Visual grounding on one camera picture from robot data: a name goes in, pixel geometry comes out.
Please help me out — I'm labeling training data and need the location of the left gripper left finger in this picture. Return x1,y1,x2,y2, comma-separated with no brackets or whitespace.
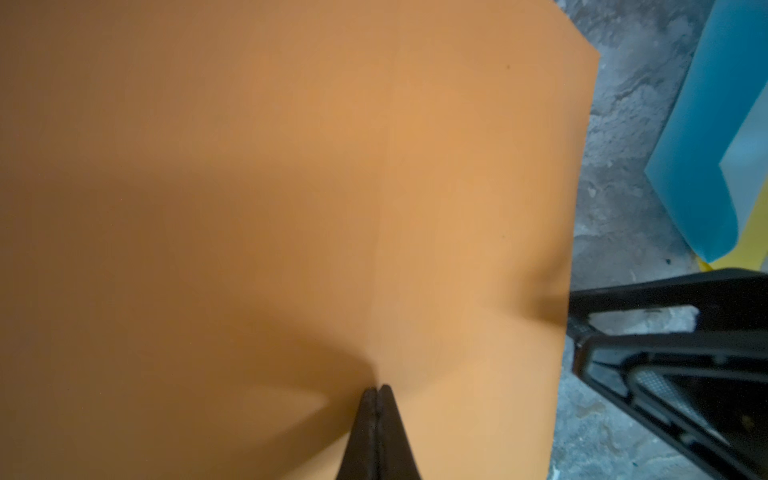
336,388,378,480

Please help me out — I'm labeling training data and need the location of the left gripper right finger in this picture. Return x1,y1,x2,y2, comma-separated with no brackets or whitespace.
376,384,421,480

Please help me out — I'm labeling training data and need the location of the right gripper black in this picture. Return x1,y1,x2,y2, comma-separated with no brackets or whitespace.
567,268,767,479

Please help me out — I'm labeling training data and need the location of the yellow paper sheet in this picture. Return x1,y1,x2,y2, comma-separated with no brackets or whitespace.
696,183,768,273

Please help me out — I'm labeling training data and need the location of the light blue paper sheet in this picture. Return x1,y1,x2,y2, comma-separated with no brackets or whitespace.
645,1,767,264

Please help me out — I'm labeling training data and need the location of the orange paper sheet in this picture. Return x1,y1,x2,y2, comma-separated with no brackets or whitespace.
1,1,600,479

